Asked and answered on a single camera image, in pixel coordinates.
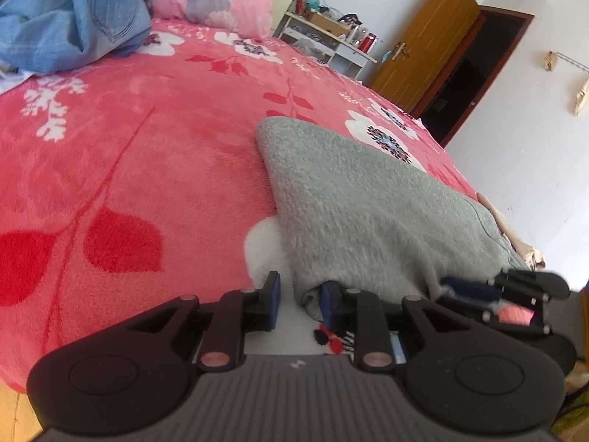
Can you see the red floral blanket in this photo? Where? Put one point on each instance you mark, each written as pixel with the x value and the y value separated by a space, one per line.
pixel 161 156

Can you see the white cloth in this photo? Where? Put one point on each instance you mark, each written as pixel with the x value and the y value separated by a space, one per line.
pixel 11 80

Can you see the grey sweater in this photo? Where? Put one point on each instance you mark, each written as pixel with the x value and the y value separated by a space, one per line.
pixel 368 207

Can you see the brown wooden door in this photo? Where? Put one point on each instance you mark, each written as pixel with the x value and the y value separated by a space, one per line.
pixel 501 55

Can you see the black printed bag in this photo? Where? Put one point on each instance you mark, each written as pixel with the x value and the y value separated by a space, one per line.
pixel 349 20

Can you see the white desk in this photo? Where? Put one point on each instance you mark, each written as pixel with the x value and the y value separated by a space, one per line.
pixel 347 57

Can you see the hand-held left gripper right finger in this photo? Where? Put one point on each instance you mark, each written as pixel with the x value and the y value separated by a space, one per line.
pixel 327 306

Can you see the red thermos bottle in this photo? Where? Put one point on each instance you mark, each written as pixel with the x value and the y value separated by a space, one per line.
pixel 367 42

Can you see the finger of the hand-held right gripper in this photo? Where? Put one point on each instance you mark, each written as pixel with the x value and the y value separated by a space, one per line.
pixel 469 289

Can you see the blue jeans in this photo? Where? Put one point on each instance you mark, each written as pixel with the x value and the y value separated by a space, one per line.
pixel 69 23

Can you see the clear plastic bag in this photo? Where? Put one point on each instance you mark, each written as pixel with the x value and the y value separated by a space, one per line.
pixel 310 48

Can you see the cardboard box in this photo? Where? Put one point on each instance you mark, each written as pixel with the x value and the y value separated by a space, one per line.
pixel 329 25

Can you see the folded beige garment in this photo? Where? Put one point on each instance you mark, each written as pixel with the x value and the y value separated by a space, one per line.
pixel 510 235

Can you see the beige wall hook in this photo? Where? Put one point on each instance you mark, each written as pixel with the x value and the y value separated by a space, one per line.
pixel 582 96
pixel 551 60

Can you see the blue face mask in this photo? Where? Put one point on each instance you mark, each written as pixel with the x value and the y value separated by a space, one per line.
pixel 385 56

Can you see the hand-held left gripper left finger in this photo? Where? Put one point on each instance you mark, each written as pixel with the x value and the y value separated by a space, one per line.
pixel 274 297

